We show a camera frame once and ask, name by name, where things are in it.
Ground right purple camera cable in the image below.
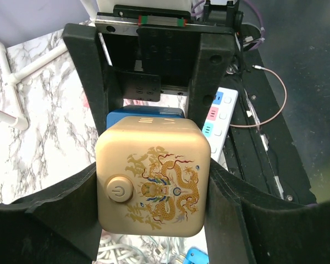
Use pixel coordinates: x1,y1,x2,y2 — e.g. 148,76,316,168
191,0,266,52

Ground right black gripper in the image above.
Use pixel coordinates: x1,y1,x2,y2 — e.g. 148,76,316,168
62,4,235,135

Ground dark blue cube socket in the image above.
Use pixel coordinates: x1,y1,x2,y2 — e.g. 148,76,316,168
106,104,185,129

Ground white coiled cable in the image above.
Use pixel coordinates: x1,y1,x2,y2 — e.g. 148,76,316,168
96,233,188,264

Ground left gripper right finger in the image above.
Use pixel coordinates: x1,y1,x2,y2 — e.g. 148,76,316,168
205,161,330,263

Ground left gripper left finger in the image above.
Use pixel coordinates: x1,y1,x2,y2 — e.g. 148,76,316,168
0,163,101,263

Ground beige cube adapter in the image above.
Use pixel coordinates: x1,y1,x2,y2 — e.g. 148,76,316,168
95,116,211,237

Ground white power strip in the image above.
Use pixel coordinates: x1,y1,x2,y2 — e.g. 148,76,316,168
202,87,238,162

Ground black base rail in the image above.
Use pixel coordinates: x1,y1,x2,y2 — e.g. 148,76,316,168
232,23,317,207

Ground white pvc pipe frame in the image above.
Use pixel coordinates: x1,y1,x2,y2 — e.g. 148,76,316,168
0,0,97,131

